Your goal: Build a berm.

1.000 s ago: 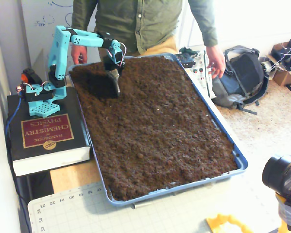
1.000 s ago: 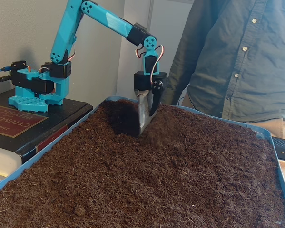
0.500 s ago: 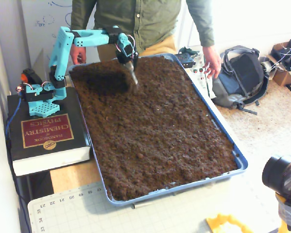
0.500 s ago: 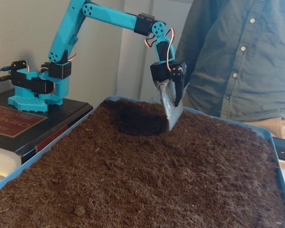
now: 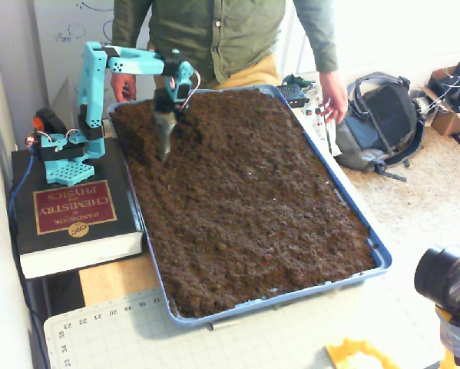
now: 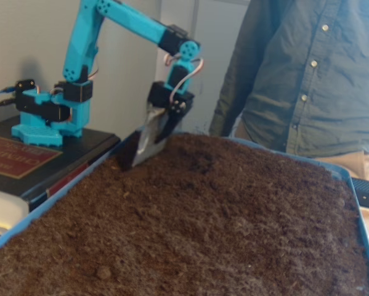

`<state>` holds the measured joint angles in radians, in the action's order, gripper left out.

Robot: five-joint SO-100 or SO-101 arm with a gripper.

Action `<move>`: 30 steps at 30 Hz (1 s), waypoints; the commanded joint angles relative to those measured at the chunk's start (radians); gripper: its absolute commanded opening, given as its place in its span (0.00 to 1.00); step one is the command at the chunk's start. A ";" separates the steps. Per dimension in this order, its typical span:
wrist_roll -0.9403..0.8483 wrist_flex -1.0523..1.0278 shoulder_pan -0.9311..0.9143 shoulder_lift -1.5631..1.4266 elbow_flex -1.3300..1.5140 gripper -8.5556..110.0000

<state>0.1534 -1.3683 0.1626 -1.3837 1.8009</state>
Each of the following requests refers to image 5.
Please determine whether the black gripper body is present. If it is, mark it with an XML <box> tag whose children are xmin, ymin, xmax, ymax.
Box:
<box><xmin>152</xmin><ymin>87</ymin><xmax>187</xmax><ymax>115</ymax></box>

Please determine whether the grey taped gripper finger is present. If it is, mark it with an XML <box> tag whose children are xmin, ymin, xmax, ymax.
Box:
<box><xmin>155</xmin><ymin>111</ymin><xmax>177</xmax><ymax>163</ymax></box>

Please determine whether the brown soil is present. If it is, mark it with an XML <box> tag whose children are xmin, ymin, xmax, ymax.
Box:
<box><xmin>110</xmin><ymin>87</ymin><xmax>377</xmax><ymax>319</ymax></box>

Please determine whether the green sleeved right forearm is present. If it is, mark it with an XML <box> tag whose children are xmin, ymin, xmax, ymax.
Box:
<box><xmin>110</xmin><ymin>0</ymin><xmax>154</xmax><ymax>49</ymax></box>

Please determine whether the green sleeved left forearm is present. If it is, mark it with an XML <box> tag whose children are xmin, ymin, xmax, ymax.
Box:
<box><xmin>293</xmin><ymin>0</ymin><xmax>339</xmax><ymax>74</ymax></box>

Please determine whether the person's right hand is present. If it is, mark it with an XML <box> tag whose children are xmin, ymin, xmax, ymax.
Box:
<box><xmin>110</xmin><ymin>71</ymin><xmax>137</xmax><ymax>103</ymax></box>

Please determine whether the person's left hand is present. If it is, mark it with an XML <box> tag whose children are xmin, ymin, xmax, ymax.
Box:
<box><xmin>317</xmin><ymin>71</ymin><xmax>349</xmax><ymax>124</ymax></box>

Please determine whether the green button shirt torso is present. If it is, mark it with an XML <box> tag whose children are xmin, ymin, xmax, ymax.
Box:
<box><xmin>110</xmin><ymin>0</ymin><xmax>339</xmax><ymax>88</ymax></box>

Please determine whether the black chemistry physics handbook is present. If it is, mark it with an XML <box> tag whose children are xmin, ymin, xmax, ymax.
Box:
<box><xmin>10</xmin><ymin>134</ymin><xmax>146</xmax><ymax>280</ymax></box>

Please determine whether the black perforated device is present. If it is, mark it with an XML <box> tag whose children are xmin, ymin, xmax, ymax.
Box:
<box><xmin>277</xmin><ymin>84</ymin><xmax>310</xmax><ymax>108</ymax></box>

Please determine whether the whiteboard with blue writing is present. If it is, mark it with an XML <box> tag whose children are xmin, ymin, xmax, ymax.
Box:
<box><xmin>28</xmin><ymin>0</ymin><xmax>161</xmax><ymax>116</ymax></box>

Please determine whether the orange black round object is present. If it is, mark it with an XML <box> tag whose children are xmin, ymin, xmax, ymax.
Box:
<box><xmin>31</xmin><ymin>108</ymin><xmax>68</xmax><ymax>136</ymax></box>

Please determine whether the dark green object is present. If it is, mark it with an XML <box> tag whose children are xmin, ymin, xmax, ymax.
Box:
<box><xmin>286</xmin><ymin>74</ymin><xmax>317</xmax><ymax>91</ymax></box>

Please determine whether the grey metal bar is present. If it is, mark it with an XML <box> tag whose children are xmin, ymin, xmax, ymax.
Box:
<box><xmin>208</xmin><ymin>318</ymin><xmax>246</xmax><ymax>331</ymax></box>

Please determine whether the grey black backpack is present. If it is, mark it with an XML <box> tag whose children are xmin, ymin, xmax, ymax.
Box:
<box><xmin>333</xmin><ymin>71</ymin><xmax>427</xmax><ymax>182</ymax></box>

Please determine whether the white gridded cutting mat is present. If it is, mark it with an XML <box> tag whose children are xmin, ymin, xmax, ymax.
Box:
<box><xmin>43</xmin><ymin>286</ymin><xmax>457</xmax><ymax>369</ymax></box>

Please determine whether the white cylindrical part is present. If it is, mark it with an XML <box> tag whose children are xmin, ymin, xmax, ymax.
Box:
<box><xmin>412</xmin><ymin>95</ymin><xmax>430</xmax><ymax>116</ymax></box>

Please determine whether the blue plastic tray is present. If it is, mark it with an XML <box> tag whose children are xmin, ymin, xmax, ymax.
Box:
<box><xmin>108</xmin><ymin>83</ymin><xmax>393</xmax><ymax>328</ymax></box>

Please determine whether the brown cardboard box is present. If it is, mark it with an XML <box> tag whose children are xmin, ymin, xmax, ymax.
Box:
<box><xmin>421</xmin><ymin>63</ymin><xmax>460</xmax><ymax>138</ymax></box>

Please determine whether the yellow plastic object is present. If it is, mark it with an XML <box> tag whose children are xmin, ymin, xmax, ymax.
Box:
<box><xmin>325</xmin><ymin>337</ymin><xmax>402</xmax><ymax>369</ymax></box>

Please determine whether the blue cable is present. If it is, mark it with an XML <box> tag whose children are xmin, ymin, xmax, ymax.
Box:
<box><xmin>7</xmin><ymin>153</ymin><xmax>50</xmax><ymax>369</ymax></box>

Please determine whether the black round camera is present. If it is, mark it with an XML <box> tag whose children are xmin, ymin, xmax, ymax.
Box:
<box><xmin>413</xmin><ymin>245</ymin><xmax>460</xmax><ymax>314</ymax></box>

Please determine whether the yellow grey camera mount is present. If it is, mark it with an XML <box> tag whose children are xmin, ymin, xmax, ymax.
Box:
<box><xmin>435</xmin><ymin>305</ymin><xmax>460</xmax><ymax>369</ymax></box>

